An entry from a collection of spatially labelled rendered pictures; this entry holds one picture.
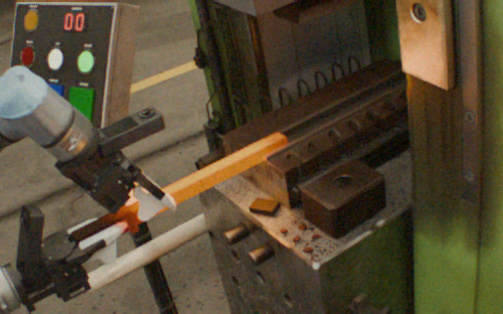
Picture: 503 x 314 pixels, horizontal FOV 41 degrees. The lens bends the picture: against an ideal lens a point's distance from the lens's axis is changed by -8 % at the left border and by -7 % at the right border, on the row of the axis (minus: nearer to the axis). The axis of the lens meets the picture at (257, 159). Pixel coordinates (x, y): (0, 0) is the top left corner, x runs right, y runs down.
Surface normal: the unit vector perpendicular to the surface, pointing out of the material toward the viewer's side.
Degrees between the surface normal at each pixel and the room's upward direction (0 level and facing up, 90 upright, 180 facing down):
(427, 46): 90
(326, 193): 0
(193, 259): 0
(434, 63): 90
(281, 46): 90
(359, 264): 90
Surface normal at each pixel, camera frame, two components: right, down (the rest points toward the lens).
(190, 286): -0.16, -0.83
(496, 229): -0.81, 0.42
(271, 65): 0.56, 0.37
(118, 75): 0.85, 0.16
